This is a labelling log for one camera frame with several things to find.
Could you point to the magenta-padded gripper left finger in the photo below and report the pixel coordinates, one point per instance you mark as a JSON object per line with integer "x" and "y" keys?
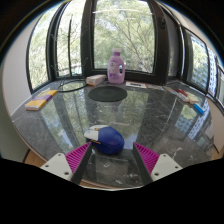
{"x": 60, "y": 165}

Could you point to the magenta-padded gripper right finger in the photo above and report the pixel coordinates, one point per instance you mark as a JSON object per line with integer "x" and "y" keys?
{"x": 163, "y": 165}

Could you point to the blue and white computer mouse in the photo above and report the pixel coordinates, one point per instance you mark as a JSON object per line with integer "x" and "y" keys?
{"x": 110, "y": 140}

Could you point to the round black mouse pad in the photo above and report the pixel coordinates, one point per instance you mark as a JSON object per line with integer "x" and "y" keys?
{"x": 107, "y": 94}

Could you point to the yellow and purple box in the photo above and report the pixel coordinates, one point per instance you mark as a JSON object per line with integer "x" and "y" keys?
{"x": 36, "y": 103}

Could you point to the small blue box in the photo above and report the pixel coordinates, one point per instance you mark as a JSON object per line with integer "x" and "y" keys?
{"x": 199, "y": 108}

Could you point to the long white striped box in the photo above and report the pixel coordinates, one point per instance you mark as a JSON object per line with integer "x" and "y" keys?
{"x": 178, "y": 96}

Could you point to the beige box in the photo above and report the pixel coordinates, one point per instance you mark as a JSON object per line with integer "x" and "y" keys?
{"x": 193, "y": 98}

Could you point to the red flat box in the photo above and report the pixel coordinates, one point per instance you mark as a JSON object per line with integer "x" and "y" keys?
{"x": 182, "y": 91}

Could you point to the pale printed paper sheet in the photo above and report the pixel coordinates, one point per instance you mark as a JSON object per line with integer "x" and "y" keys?
{"x": 156, "y": 87}

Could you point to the white card with dark print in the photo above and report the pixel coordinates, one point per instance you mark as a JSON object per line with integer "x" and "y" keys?
{"x": 136, "y": 84}

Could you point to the white and orange carton box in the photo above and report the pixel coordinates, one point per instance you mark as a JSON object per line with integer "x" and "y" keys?
{"x": 95, "y": 80}

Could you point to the purple detergent bottle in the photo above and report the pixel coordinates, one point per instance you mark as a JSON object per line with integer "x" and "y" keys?
{"x": 116, "y": 70}

